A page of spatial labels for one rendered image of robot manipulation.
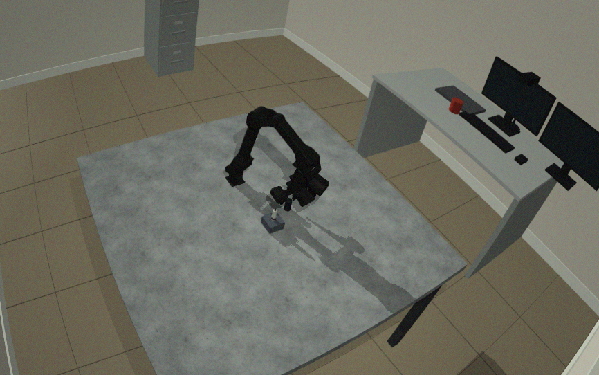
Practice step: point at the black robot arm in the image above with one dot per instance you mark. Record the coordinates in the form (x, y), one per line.
(306, 157)

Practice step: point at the black marker cap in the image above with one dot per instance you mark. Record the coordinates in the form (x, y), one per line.
(287, 206)

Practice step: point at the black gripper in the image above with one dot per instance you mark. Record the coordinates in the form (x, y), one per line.
(280, 195)

